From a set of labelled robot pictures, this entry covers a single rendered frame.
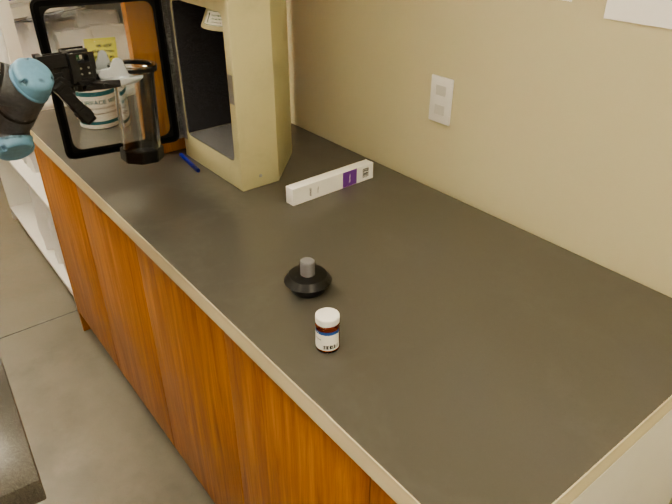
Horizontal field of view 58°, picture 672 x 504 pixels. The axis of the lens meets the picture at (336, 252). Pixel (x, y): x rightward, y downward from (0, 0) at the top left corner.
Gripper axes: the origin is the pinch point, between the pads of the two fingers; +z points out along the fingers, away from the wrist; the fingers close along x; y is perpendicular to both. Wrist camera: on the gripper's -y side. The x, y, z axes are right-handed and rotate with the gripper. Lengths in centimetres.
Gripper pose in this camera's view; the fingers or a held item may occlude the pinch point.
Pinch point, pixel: (131, 75)
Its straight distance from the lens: 152.7
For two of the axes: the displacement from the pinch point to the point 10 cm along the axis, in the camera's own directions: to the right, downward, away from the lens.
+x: -6.2, -4.0, 6.7
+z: 7.8, -3.1, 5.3
